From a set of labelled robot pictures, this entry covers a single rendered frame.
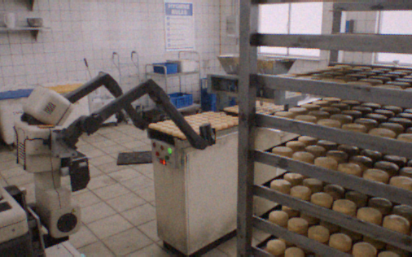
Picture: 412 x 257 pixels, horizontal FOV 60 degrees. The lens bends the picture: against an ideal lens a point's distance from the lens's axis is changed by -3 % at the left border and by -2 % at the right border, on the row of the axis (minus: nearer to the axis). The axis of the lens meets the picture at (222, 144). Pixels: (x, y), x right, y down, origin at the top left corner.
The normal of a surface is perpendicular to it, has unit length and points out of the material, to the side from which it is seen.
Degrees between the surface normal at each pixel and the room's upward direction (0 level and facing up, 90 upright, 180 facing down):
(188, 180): 90
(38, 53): 90
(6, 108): 91
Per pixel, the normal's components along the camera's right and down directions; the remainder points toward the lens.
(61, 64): 0.66, 0.23
